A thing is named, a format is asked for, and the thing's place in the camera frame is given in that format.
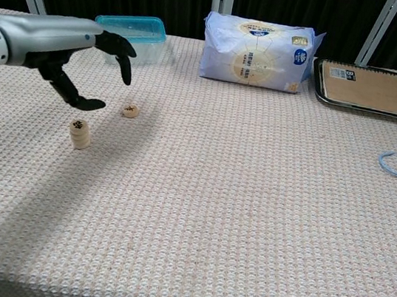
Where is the light blue tissue pack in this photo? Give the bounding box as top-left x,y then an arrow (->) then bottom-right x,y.
195,9 -> 328,98

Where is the clear container teal lid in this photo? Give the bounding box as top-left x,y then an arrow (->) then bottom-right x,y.
88,8 -> 171,74

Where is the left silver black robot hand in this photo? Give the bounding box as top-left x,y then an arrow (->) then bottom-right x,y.
0,5 -> 142,117

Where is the chess piece bold black character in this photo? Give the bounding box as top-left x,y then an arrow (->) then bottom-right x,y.
68,117 -> 92,138

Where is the beige textured tablecloth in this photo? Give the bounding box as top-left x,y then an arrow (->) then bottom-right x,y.
0,7 -> 397,297

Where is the dark metal tray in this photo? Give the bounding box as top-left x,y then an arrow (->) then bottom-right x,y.
306,56 -> 397,121

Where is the brown spiral notebook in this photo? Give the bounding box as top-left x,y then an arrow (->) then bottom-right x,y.
316,59 -> 397,115

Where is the chess piece thin black character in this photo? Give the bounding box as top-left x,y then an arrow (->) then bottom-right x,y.
121,101 -> 141,120

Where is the chess piece red cross character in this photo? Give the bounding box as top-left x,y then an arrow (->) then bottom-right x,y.
68,131 -> 92,143

